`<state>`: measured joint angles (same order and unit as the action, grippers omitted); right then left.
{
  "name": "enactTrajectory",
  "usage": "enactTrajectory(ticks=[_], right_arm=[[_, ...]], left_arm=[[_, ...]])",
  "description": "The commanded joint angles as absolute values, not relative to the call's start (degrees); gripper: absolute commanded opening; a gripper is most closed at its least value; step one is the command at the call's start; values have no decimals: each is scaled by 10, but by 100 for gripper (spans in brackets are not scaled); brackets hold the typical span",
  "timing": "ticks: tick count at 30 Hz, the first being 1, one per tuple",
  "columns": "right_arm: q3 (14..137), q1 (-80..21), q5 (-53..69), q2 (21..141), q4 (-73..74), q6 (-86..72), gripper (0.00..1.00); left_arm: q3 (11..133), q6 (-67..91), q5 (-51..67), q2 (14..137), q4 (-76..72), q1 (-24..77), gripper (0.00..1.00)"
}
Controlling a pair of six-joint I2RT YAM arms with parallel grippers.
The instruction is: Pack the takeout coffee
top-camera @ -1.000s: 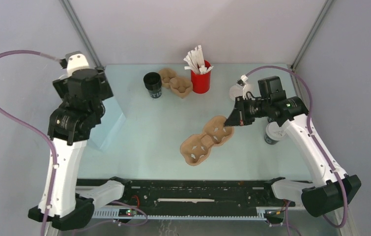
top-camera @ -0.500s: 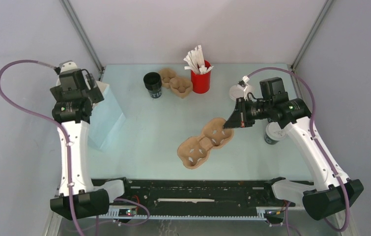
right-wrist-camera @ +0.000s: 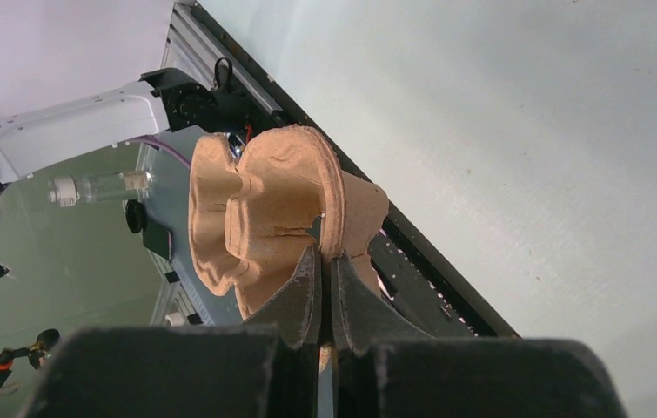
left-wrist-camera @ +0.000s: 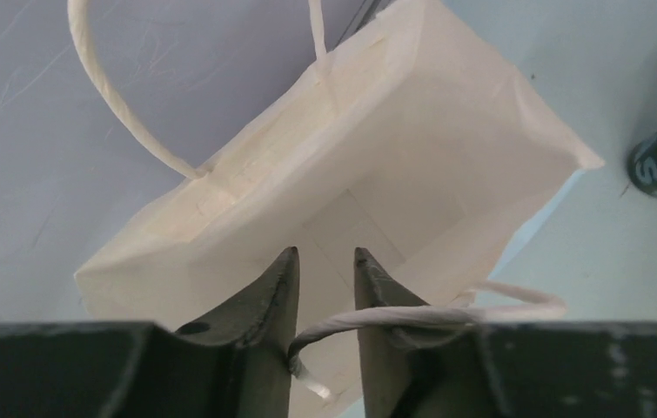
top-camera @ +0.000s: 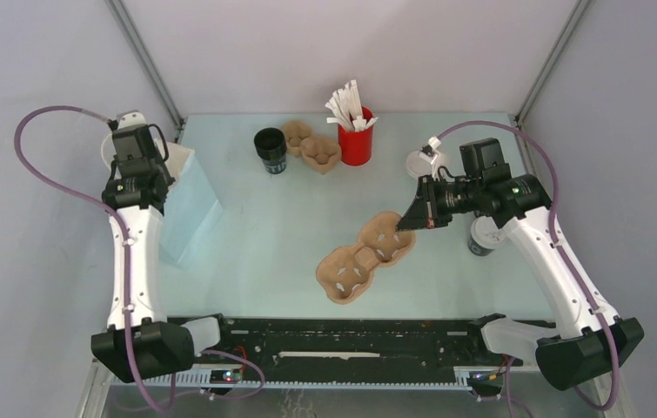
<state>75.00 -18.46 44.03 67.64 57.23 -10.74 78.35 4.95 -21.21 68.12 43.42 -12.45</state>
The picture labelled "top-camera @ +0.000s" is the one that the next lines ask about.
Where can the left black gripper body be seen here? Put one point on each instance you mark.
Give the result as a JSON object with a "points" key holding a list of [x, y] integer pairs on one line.
{"points": [[162, 168]]}

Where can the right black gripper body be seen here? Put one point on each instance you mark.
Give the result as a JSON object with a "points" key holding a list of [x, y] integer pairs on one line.
{"points": [[441, 199]]}

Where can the light blue paper bag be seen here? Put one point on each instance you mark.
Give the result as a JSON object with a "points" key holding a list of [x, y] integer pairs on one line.
{"points": [[191, 209]]}

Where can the white plastic cup lid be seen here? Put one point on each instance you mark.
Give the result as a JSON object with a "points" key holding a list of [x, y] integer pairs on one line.
{"points": [[419, 164]]}

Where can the black paper coffee cup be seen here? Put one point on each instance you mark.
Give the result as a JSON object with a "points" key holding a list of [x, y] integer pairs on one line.
{"points": [[270, 145]]}

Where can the brown two-cup carrier tray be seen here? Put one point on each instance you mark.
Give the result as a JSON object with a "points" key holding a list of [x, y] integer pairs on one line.
{"points": [[348, 271]]}

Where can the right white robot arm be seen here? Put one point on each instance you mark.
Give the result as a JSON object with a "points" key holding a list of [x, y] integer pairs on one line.
{"points": [[589, 338]]}

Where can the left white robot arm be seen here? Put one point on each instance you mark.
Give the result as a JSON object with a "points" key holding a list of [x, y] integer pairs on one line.
{"points": [[139, 342]]}

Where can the red ribbed cup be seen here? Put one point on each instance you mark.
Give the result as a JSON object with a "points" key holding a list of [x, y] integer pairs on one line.
{"points": [[356, 147]]}

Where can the brown cardboard cup carrier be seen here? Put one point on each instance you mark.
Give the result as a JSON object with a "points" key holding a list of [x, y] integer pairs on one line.
{"points": [[321, 153]]}

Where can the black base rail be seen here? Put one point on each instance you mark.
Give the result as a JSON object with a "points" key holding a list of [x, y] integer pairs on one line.
{"points": [[351, 353]]}

